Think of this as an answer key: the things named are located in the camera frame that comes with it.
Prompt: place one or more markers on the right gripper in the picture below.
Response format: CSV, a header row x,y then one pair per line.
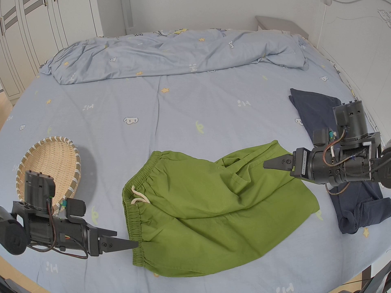
x,y
317,166

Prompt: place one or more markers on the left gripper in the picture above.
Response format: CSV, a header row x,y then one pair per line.
x,y
55,230

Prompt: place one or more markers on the green shorts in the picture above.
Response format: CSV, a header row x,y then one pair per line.
x,y
213,200

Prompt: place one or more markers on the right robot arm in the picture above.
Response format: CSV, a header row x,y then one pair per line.
x,y
351,117

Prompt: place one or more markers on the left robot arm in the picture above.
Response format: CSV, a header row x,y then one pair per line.
x,y
39,191

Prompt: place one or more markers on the dark blue garment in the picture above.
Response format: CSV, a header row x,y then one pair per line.
x,y
314,111

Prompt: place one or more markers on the bed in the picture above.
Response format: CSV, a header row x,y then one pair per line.
x,y
213,108

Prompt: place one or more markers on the round woven basket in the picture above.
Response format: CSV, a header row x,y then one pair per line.
x,y
45,160

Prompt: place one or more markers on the grey bedside table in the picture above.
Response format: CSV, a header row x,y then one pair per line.
x,y
278,24

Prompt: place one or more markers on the pale blue quilt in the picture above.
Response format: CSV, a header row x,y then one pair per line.
x,y
168,56

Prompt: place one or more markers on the white wardrobe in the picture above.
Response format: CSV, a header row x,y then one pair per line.
x,y
30,41

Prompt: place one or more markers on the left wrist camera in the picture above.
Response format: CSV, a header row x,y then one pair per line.
x,y
76,208

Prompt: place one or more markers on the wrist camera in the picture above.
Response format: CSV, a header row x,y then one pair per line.
x,y
76,208
320,137

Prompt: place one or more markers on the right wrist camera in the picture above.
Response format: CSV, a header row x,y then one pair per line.
x,y
320,137

